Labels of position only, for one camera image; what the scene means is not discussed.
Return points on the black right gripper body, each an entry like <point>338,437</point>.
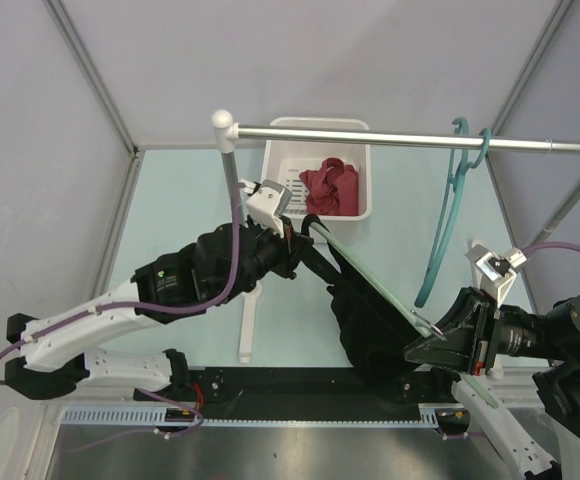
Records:
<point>490,330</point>

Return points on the silver and white clothes rack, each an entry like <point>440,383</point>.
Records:
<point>228,132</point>

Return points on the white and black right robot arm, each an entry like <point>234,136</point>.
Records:
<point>554,336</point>

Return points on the black tank top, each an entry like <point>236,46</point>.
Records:
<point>373,332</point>

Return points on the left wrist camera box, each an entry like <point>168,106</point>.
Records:
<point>266,203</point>

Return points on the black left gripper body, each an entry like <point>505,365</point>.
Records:
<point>275,252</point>

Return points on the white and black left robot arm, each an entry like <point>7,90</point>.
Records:
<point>58,355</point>

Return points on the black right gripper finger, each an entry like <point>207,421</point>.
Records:
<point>454,354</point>
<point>463,321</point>

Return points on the white plastic basket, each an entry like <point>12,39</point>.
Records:
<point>285,161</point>

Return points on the red tank top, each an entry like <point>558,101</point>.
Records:
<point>332,189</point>

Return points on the teal plastic hanger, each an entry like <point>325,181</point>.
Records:
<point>458,166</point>

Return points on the mint green wire hanger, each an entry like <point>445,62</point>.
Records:
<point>313,223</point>

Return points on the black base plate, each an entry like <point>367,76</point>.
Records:
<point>334,395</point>

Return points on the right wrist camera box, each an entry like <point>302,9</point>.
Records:
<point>492,273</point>

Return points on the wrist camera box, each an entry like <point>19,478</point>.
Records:
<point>266,203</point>
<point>492,273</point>

